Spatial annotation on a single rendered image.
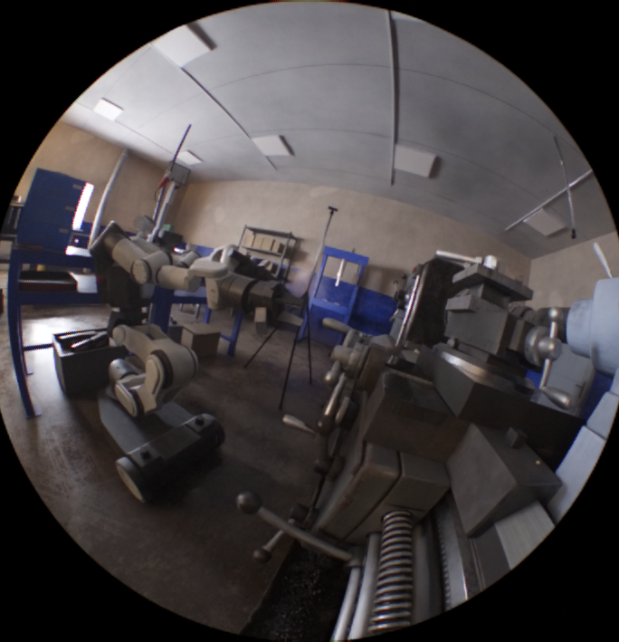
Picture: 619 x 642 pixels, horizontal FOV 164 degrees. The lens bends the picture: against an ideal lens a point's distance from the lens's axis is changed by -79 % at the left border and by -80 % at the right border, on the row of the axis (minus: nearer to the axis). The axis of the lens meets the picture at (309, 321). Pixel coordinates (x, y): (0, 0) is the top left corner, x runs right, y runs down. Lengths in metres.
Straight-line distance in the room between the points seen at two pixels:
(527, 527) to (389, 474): 0.18
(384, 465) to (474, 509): 0.13
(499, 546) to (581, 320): 0.38
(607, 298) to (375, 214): 4.61
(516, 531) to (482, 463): 0.10
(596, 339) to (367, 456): 0.41
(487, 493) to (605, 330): 0.30
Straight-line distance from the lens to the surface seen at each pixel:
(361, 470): 0.28
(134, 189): 7.20
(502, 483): 0.26
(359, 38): 2.65
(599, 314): 0.45
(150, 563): 1.01
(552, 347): 0.34
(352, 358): 0.39
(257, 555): 0.43
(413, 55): 2.64
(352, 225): 4.71
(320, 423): 0.33
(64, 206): 1.47
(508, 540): 0.27
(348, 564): 0.41
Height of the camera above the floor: 0.97
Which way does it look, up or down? 8 degrees down
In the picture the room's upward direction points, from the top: 17 degrees clockwise
